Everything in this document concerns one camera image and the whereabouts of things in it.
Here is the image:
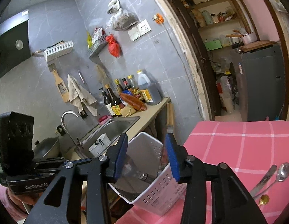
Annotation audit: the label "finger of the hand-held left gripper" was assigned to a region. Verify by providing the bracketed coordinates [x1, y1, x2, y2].
[33, 157, 95, 173]

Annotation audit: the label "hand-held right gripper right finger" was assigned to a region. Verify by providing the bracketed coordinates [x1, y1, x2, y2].
[165, 133, 268, 224]

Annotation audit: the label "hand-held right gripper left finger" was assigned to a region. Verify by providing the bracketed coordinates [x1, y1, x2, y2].
[24, 133, 129, 224]

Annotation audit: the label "white perforated utensil basket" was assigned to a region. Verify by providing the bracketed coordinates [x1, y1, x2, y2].
[107, 131, 188, 216]

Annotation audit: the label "person's left forearm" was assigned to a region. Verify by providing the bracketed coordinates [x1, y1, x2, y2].
[0, 182, 45, 221]

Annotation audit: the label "steel wok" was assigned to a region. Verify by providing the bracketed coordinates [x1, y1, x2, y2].
[33, 136, 61, 159]

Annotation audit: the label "white cup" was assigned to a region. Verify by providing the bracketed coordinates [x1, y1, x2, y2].
[88, 133, 112, 157]

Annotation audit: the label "stainless steel sink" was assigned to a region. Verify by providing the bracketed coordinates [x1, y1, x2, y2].
[74, 116, 141, 159]

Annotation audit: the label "steel faucet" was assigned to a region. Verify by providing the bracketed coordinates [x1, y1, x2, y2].
[61, 111, 82, 147]

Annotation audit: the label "pink sponge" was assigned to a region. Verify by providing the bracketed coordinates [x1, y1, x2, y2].
[98, 115, 112, 125]

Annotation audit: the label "yellow bundle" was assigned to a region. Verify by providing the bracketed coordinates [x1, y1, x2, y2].
[121, 105, 138, 117]

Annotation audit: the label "beige kitchen counter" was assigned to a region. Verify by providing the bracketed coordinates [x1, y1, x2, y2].
[58, 97, 170, 162]

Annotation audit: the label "dark soy sauce bottle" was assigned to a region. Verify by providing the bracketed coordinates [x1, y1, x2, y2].
[105, 84, 123, 117]

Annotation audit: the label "dark pump bottle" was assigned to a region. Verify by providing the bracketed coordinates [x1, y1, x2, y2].
[100, 87, 112, 115]

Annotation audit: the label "orange red packet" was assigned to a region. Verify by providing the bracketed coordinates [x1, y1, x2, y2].
[119, 92, 148, 111]

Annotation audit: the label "yellow cap bottle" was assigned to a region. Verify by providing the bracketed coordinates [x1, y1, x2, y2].
[127, 75, 142, 98]

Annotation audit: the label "slim dark bottle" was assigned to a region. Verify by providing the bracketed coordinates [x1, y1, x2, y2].
[115, 79, 124, 94]

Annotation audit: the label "pink checked tablecloth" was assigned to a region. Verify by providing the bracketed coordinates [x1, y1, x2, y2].
[114, 120, 289, 224]

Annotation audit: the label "wooden grater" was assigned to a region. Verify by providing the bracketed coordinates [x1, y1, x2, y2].
[49, 64, 70, 103]

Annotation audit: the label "large dark oil jug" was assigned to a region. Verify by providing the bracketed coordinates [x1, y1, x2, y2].
[137, 69, 163, 105]

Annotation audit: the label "red cap bottle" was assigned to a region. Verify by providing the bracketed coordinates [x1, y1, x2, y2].
[122, 78, 132, 91]

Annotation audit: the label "beige towel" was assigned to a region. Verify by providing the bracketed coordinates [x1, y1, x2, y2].
[67, 74, 98, 116]

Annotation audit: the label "white plastic sack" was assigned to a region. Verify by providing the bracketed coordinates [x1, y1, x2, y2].
[216, 75, 235, 113]

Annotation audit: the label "steel table knife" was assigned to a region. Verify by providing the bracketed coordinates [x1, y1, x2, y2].
[249, 165, 277, 199]

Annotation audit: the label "small golden spoon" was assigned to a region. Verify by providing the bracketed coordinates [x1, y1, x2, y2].
[258, 194, 270, 207]

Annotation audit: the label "red plastic bag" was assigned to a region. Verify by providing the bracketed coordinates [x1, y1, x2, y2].
[105, 35, 121, 58]

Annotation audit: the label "steel spoon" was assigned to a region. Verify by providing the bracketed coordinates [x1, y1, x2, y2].
[253, 163, 289, 200]

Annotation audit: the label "grey cabinet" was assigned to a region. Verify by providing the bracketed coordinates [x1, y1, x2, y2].
[231, 43, 286, 122]

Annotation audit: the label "green box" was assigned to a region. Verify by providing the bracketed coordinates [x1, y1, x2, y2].
[204, 40, 223, 51]

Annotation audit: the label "red white packets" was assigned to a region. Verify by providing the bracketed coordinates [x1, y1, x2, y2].
[92, 27, 107, 44]

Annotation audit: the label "clear bag of dried goods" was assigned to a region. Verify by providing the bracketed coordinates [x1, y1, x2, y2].
[106, 8, 139, 31]

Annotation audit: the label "pink saucepan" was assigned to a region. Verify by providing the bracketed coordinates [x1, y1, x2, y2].
[226, 30, 258, 45]

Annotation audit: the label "wooden cutting board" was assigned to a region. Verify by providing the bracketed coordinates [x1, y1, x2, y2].
[238, 40, 279, 52]

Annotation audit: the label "mint thermos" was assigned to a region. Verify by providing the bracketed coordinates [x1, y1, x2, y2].
[201, 10, 214, 26]

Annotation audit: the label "wooden storage shelves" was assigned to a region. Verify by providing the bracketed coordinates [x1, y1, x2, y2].
[177, 0, 253, 52]

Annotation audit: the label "white wall basket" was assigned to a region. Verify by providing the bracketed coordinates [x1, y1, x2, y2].
[44, 40, 73, 62]

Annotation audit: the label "wooden door frame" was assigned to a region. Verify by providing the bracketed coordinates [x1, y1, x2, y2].
[144, 0, 289, 122]

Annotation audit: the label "thin wall cable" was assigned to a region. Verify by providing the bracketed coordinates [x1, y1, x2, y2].
[162, 22, 204, 117]

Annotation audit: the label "grey wall shelf basket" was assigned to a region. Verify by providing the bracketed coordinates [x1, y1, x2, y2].
[88, 34, 110, 58]

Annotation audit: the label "white wall switch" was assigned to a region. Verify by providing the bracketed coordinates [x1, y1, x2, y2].
[128, 26, 142, 41]

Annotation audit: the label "white wall socket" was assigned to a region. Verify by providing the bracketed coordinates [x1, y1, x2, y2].
[137, 20, 152, 34]

